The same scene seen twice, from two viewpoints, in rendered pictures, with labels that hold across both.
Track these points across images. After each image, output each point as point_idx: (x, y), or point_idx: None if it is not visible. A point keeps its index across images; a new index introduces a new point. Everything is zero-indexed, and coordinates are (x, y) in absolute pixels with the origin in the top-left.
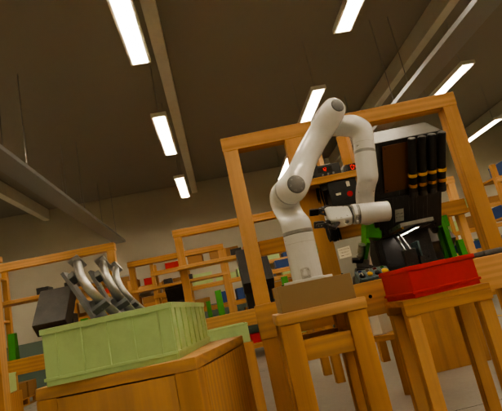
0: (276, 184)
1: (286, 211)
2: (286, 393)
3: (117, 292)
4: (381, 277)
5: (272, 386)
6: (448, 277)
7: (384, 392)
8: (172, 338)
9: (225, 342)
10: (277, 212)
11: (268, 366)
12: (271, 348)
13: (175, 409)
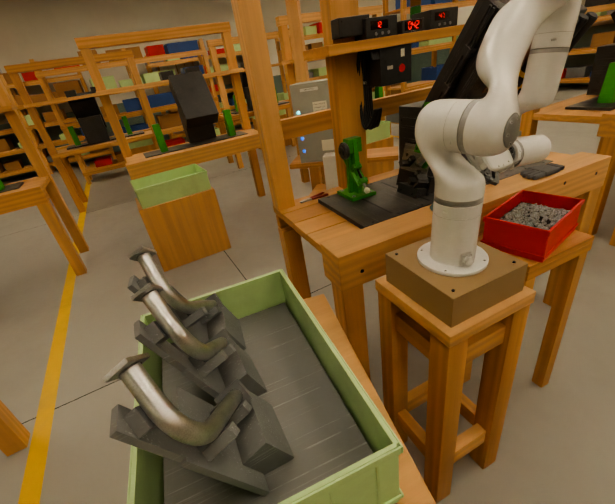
0: (464, 119)
1: (448, 159)
2: (360, 333)
3: (208, 354)
4: (486, 221)
5: (347, 331)
6: (564, 231)
7: (513, 371)
8: (396, 484)
9: (349, 346)
10: (434, 159)
11: (346, 315)
12: (350, 298)
13: None
